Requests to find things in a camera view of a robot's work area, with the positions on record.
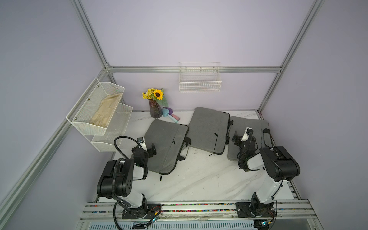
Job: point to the yellow artificial sunflowers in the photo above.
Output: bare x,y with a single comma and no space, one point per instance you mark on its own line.
156,95

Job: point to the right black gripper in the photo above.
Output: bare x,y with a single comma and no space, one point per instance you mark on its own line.
237,138

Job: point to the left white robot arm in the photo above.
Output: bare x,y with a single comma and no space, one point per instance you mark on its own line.
116,181

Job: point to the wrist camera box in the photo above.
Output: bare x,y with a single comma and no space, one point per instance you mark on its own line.
141,142
248,135

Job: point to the white two-tier mesh shelf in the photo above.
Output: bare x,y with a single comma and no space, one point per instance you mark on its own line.
81,114

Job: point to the aluminium frame rails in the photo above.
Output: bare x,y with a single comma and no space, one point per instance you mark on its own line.
17,195

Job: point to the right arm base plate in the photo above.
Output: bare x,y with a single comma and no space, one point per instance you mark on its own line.
249,210

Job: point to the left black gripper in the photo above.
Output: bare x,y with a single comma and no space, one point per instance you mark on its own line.
150,153

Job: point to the dark glass vase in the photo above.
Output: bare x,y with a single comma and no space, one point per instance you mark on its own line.
155,109

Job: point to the light blue toy shovel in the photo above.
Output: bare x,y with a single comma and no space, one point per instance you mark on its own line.
166,114

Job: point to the beige cloth in shelf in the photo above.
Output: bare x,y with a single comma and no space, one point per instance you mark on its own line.
105,111

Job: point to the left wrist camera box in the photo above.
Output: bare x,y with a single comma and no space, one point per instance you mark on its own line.
141,142

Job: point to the purple toy shovel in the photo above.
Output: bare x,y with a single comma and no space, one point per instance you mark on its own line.
170,112

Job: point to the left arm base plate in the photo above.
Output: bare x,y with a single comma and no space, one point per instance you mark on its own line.
146,211

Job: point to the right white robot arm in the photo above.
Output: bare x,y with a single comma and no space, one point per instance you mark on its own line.
279,165

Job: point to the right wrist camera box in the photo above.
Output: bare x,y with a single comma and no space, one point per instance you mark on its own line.
248,135

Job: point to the white wire wall basket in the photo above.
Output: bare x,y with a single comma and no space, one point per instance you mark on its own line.
199,77

